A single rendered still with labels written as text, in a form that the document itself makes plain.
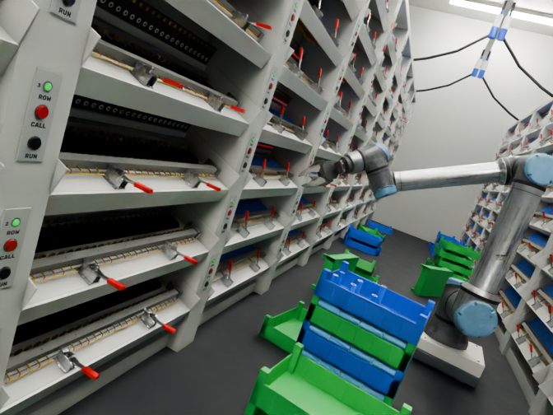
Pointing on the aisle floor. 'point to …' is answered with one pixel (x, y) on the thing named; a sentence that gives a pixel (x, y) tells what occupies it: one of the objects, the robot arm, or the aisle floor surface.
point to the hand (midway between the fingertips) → (304, 179)
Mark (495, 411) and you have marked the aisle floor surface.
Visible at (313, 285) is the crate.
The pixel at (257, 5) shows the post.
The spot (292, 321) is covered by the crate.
